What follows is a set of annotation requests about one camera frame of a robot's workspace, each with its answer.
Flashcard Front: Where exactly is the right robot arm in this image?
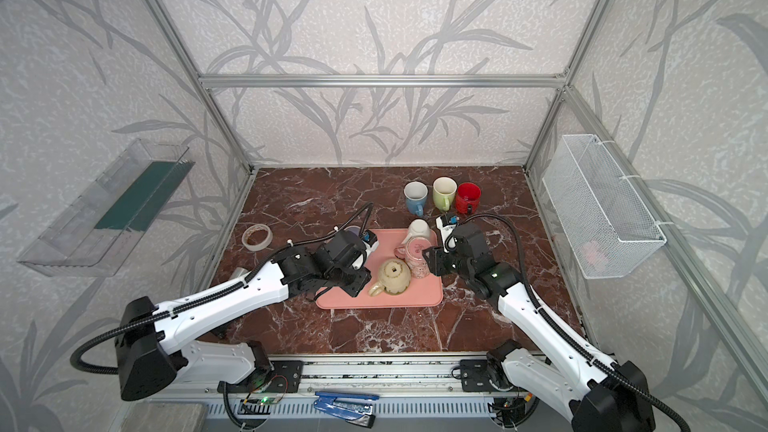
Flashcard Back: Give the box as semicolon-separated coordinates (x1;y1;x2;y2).
423;213;690;431

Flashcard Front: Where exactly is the red mug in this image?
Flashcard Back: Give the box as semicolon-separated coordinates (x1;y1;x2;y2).
455;182;482;215

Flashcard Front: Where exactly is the blue mug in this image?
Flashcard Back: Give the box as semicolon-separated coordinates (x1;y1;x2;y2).
403;181;429;218

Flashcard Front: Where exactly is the white wire basket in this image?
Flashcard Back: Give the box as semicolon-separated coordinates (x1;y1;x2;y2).
543;134;667;279

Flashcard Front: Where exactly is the pink patterned mug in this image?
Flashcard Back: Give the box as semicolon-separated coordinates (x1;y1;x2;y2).
395;237;432;279

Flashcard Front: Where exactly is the light green mug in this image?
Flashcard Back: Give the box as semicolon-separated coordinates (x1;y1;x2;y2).
432;177;458;212

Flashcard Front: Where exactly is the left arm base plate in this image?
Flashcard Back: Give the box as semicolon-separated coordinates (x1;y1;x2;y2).
258;360;304;394

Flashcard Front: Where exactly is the blue stapler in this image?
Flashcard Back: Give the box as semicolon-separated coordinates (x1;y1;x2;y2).
313;391;379;429

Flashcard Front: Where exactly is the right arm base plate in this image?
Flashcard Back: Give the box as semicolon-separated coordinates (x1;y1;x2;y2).
450;359;498;393

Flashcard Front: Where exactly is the grey foam block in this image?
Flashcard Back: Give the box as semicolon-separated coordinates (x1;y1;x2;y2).
119;403;207;432

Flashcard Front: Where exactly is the pink tray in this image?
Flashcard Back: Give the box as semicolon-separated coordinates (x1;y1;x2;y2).
314;227;445;311

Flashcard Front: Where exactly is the clear plastic wall bin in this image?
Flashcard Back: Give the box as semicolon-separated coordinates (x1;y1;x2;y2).
18;139;195;277

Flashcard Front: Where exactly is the tape roll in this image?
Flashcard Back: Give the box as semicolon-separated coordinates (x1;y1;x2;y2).
241;224;273;252

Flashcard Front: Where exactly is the silver metal cylinder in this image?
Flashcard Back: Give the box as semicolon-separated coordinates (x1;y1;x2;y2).
230;267;249;280

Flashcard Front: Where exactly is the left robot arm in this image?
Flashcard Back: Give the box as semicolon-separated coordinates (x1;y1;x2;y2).
70;229;378;401

